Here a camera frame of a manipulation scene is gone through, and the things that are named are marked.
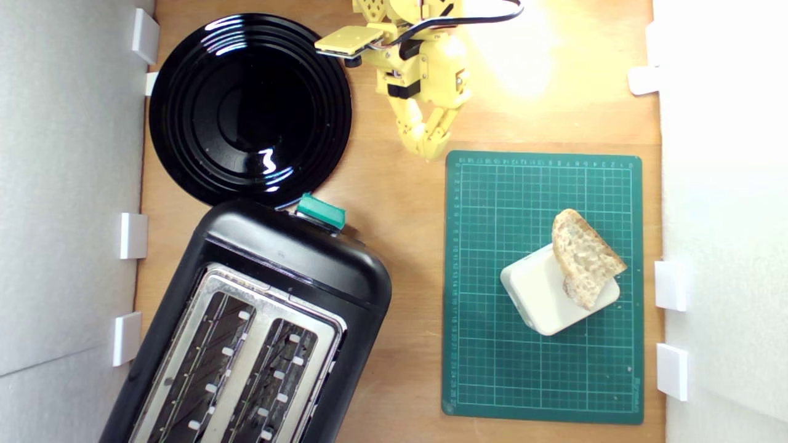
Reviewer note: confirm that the black round plate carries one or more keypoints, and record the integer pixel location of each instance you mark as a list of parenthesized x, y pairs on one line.
[(246, 111)]

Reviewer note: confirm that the white wall clip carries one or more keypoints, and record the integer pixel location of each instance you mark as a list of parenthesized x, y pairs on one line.
[(127, 338), (145, 35), (133, 235), (670, 285), (643, 80), (151, 83), (672, 371)]

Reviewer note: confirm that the yellow wrist camera box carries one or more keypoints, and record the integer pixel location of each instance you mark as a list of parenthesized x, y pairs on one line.
[(348, 40)]

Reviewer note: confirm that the black two-slot toaster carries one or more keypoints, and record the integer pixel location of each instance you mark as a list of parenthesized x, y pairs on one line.
[(308, 264)]

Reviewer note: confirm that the green toaster lever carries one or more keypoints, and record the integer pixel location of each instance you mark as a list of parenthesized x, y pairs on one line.
[(320, 211)]

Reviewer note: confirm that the brown bread slice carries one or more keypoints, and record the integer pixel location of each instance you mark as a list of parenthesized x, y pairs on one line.
[(585, 255)]

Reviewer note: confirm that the green cutting mat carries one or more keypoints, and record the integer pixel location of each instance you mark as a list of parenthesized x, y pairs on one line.
[(492, 369)]

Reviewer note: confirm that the white rounded block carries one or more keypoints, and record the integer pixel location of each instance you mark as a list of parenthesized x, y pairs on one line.
[(538, 295)]

